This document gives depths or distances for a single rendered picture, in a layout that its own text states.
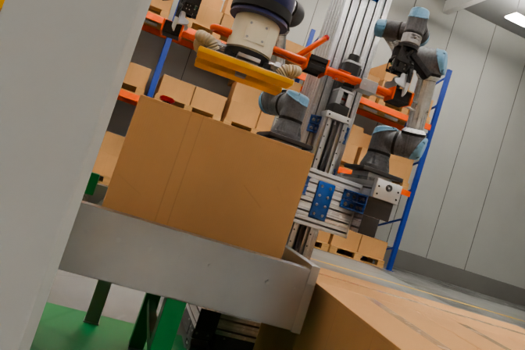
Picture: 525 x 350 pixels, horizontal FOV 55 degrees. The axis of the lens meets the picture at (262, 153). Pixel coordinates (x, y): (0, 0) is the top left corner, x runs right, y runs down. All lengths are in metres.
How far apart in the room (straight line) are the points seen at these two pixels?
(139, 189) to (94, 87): 0.94
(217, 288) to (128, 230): 0.31
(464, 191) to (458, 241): 1.19
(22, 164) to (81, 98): 0.11
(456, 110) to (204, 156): 11.28
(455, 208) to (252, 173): 11.27
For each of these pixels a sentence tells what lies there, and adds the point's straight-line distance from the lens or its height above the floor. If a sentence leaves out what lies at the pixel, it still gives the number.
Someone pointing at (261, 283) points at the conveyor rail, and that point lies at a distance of 1.55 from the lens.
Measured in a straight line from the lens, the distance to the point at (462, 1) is 12.26.
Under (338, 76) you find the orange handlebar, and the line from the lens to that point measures 1.90.
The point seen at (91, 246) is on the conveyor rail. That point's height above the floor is 0.49.
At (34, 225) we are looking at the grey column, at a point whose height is 0.65.
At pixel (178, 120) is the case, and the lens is 1.63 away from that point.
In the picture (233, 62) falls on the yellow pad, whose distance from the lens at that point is 1.70.
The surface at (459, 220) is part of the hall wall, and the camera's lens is 12.88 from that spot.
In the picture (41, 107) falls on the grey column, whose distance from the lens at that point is 0.72.
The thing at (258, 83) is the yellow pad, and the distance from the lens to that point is 1.90.
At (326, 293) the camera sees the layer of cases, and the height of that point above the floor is 0.54.
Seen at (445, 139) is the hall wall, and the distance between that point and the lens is 12.50.
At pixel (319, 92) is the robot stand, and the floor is 1.34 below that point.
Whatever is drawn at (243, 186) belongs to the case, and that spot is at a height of 0.77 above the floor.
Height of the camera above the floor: 0.79
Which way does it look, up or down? 4 degrees up
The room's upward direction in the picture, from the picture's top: 18 degrees clockwise
